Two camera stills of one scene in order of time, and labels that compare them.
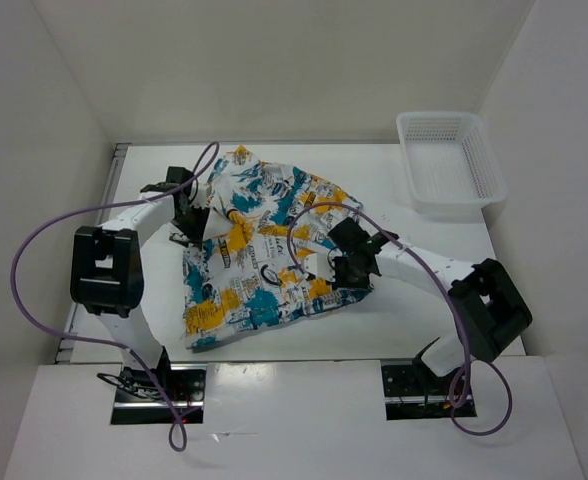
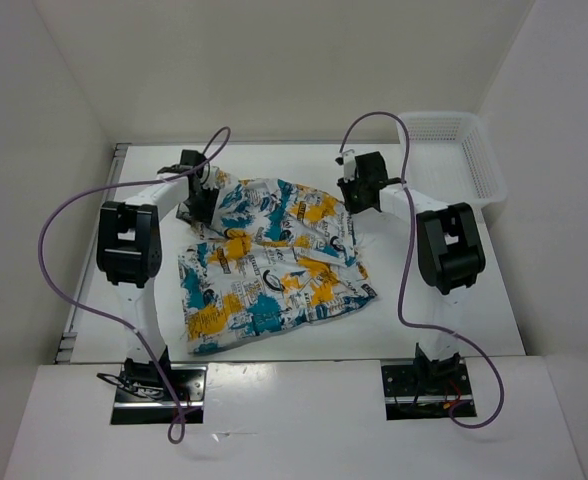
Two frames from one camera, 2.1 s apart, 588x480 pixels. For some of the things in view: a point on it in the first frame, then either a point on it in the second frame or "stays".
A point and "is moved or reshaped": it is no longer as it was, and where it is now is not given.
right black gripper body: (347, 274) → (352, 191)
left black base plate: (140, 401) stays
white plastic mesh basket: (453, 169) stays
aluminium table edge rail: (111, 180) stays
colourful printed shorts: (262, 221) is moved or reshaped
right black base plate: (414, 391) stays
